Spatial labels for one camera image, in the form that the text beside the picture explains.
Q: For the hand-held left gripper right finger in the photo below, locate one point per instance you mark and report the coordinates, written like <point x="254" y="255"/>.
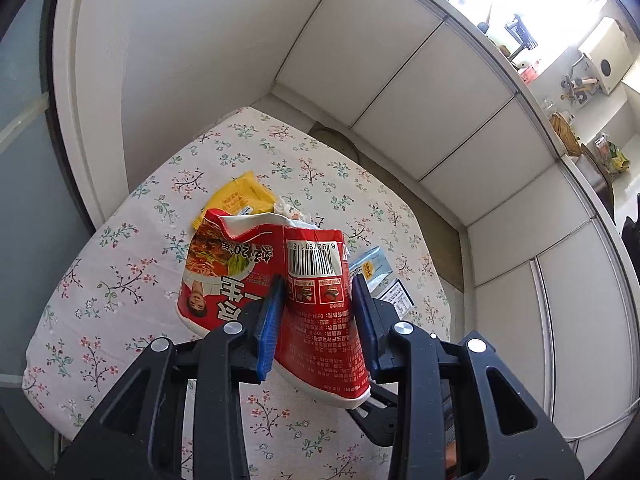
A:
<point x="362" y="320"/>

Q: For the red instant noodle bag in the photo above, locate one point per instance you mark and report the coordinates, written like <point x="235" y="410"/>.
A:
<point x="315" y="320"/>

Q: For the kitchen sink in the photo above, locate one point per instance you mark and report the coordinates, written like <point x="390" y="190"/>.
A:
<point x="597" y="180"/>

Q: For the dark blue small box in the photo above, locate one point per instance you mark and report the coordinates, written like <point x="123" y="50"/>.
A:
<point x="397" y="300"/>

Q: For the floral tablecloth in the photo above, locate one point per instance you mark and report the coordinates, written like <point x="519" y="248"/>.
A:
<point x="125" y="270"/>

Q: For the white kitchen base cabinets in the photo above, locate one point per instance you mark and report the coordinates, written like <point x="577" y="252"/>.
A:
<point x="450" y="135"/>

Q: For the white wall water heater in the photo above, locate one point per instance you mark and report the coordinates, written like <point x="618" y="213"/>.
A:
<point x="602" y="55"/>

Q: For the blue-grey drink carton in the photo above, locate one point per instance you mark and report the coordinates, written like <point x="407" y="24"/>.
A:
<point x="375" y="267"/>

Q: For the green yellow snack bags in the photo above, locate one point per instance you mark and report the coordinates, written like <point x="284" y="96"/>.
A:
<point x="612" y="155"/>

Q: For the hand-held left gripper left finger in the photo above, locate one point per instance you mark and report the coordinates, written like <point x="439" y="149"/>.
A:
<point x="270" y="320"/>

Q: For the yellow snack packet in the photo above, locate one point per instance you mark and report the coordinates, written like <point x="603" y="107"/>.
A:
<point x="240" y="192"/>

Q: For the woven basket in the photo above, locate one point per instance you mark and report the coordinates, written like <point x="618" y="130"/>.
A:
<point x="565" y="132"/>

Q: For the black dish rack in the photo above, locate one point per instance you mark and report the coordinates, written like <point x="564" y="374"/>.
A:
<point x="520" y="35"/>

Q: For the glass sliding door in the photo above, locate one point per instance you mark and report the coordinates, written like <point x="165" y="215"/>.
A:
<point x="30" y="185"/>

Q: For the wooden rolling pin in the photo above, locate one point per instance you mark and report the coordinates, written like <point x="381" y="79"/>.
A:
<point x="580" y="86"/>

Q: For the round floor mat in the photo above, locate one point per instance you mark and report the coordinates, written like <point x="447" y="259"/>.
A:
<point x="334" y="130"/>

